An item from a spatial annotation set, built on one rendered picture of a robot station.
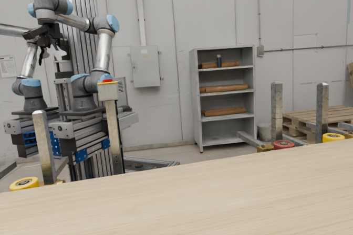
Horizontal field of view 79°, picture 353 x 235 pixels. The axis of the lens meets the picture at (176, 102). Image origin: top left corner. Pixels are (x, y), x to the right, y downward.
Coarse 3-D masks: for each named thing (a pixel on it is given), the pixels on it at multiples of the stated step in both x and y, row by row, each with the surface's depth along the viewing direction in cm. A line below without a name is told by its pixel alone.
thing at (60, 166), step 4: (60, 160) 109; (64, 160) 109; (68, 160) 114; (56, 164) 104; (60, 164) 104; (64, 164) 107; (56, 168) 99; (60, 168) 102; (56, 172) 97; (60, 172) 102
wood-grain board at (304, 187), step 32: (224, 160) 80; (256, 160) 78; (288, 160) 76; (320, 160) 74; (352, 160) 72; (32, 192) 67; (64, 192) 65; (96, 192) 64; (128, 192) 63; (160, 192) 62; (192, 192) 60; (224, 192) 59; (256, 192) 58; (288, 192) 57; (320, 192) 56; (352, 192) 55; (0, 224) 53; (32, 224) 52; (64, 224) 51; (96, 224) 50; (128, 224) 49; (160, 224) 48; (192, 224) 48; (224, 224) 47; (256, 224) 46; (288, 224) 46; (320, 224) 45; (352, 224) 44
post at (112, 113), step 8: (112, 104) 83; (112, 112) 84; (112, 120) 84; (112, 128) 84; (112, 136) 85; (120, 136) 87; (112, 144) 85; (120, 144) 87; (112, 152) 86; (120, 152) 88; (112, 160) 86; (120, 160) 87; (120, 168) 87
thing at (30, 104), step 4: (40, 96) 158; (28, 100) 154; (32, 100) 154; (36, 100) 155; (40, 100) 158; (44, 100) 163; (24, 104) 155; (28, 104) 153; (32, 104) 154; (36, 104) 155; (40, 104) 157; (44, 104) 160; (24, 108) 154; (28, 108) 153; (32, 108) 153; (36, 108) 154; (40, 108) 156; (44, 108) 159
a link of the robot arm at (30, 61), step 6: (30, 42) 167; (36, 42) 168; (30, 48) 167; (30, 54) 167; (36, 54) 169; (24, 60) 166; (30, 60) 166; (36, 60) 170; (24, 66) 164; (30, 66) 166; (24, 72) 163; (30, 72) 166; (18, 78) 161; (24, 78) 162; (30, 78) 165; (12, 84) 164; (18, 84) 158; (12, 90) 163; (18, 90) 158
